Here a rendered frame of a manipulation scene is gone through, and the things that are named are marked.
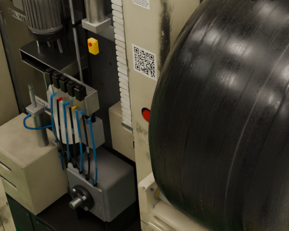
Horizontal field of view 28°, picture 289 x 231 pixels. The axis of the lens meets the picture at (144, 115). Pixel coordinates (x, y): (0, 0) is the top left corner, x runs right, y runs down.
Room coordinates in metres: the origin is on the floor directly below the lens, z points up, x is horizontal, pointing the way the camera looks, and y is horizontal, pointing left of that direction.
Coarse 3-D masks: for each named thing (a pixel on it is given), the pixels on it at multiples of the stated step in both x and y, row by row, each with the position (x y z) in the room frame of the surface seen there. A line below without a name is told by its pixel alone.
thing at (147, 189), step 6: (150, 174) 1.02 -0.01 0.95; (144, 180) 1.00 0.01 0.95; (150, 180) 1.00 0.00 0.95; (138, 186) 0.99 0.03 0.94; (144, 186) 0.98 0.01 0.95; (150, 186) 0.98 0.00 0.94; (156, 186) 1.00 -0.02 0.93; (144, 192) 0.97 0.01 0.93; (150, 192) 0.98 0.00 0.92; (156, 192) 0.99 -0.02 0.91; (144, 198) 0.97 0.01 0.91; (150, 198) 0.98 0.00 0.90; (156, 198) 0.99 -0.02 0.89; (144, 204) 0.97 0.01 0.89; (150, 204) 0.98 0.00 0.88; (144, 210) 0.97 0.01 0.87; (150, 210) 0.98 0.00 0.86
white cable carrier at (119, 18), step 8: (112, 0) 1.19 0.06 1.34; (120, 0) 1.17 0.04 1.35; (112, 8) 1.19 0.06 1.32; (120, 8) 1.17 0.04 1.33; (120, 16) 1.18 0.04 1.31; (120, 24) 1.18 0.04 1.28; (120, 32) 1.18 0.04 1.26; (120, 40) 1.18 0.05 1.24; (120, 48) 1.18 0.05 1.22; (120, 56) 1.18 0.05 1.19; (120, 64) 1.19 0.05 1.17; (120, 72) 1.19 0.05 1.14; (120, 80) 1.19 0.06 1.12; (128, 80) 1.18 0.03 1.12; (120, 88) 1.19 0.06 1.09; (128, 88) 1.17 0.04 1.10; (128, 96) 1.17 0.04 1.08; (128, 104) 1.17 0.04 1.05; (128, 112) 1.18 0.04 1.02; (128, 120) 1.18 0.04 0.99
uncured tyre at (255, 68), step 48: (240, 0) 0.91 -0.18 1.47; (288, 0) 0.88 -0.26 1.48; (192, 48) 0.86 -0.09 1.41; (240, 48) 0.82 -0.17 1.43; (288, 48) 0.78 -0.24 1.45; (192, 96) 0.80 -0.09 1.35; (240, 96) 0.75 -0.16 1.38; (288, 96) 0.72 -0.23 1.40; (192, 144) 0.75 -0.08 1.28; (240, 144) 0.70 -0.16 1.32; (288, 144) 0.68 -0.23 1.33; (192, 192) 0.74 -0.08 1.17; (240, 192) 0.67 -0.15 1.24; (288, 192) 0.67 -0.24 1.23
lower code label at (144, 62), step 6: (132, 48) 1.14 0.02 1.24; (138, 48) 1.12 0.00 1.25; (138, 54) 1.12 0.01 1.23; (144, 54) 1.11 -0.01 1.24; (150, 54) 1.10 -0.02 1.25; (138, 60) 1.13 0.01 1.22; (144, 60) 1.11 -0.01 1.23; (150, 60) 1.10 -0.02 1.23; (138, 66) 1.13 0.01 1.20; (144, 66) 1.11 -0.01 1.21; (150, 66) 1.10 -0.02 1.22; (144, 72) 1.11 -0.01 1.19; (150, 72) 1.10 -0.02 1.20; (156, 72) 1.08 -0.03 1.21; (156, 78) 1.09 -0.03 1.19
